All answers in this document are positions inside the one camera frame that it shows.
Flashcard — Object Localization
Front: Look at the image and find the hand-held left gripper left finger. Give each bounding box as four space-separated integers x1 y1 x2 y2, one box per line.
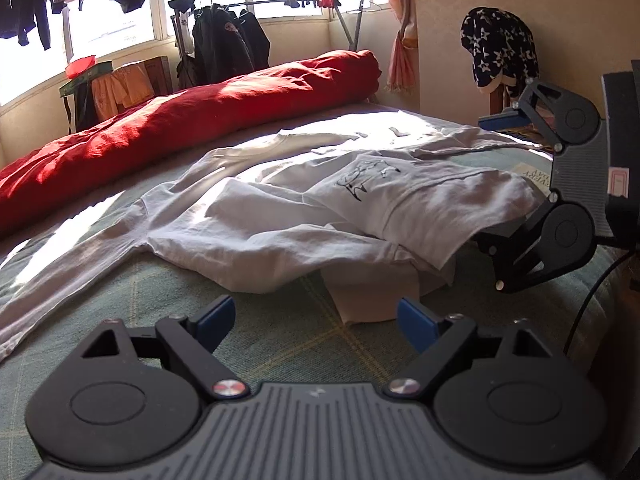
80 295 251 402

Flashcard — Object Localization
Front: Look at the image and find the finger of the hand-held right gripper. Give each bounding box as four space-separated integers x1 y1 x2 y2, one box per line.
475 192 561 295
477 79 566 155

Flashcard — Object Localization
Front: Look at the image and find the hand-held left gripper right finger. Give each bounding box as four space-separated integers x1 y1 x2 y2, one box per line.
384 297 556 404

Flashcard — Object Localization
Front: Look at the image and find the white t-shirt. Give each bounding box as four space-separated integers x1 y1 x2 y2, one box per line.
0 122 546 361

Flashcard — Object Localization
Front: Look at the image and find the metal clothes drying rack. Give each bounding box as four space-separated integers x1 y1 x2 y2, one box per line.
167 0 371 91

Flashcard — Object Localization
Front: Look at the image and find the wooden chair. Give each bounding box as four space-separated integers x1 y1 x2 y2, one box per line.
487 82 521 117

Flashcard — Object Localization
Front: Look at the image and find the white fabric label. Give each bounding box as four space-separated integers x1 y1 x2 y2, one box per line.
517 162 551 191

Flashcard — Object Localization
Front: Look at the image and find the dark star-print garment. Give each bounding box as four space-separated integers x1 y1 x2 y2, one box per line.
460 6 540 98

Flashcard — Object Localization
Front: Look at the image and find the orange curtain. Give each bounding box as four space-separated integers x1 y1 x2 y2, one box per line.
377 0 418 93

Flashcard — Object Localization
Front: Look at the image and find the red duvet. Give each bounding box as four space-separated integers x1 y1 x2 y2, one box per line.
0 50 383 238

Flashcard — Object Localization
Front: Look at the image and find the dark hanging bag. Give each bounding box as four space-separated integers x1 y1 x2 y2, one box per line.
176 55 198 92

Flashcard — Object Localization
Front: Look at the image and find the black cloth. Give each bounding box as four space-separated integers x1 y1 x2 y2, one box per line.
74 80 99 132

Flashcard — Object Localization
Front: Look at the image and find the orange cloth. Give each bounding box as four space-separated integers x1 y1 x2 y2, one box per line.
92 62 156 121

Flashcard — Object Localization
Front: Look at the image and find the small green-topped table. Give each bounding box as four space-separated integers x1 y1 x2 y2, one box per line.
59 57 173 128

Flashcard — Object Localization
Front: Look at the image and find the black hanging jacket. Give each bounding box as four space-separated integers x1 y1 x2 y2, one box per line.
192 4 271 86

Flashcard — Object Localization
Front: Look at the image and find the red plastic basin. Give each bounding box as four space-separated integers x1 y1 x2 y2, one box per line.
65 55 98 78

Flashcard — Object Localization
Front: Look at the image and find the bay window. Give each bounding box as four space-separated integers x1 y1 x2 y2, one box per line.
0 0 391 106

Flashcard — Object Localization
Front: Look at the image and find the dark hanging garment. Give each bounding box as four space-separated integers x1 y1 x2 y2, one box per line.
0 0 53 51

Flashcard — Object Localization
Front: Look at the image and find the black cable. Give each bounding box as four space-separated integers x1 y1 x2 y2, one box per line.
565 250 636 357

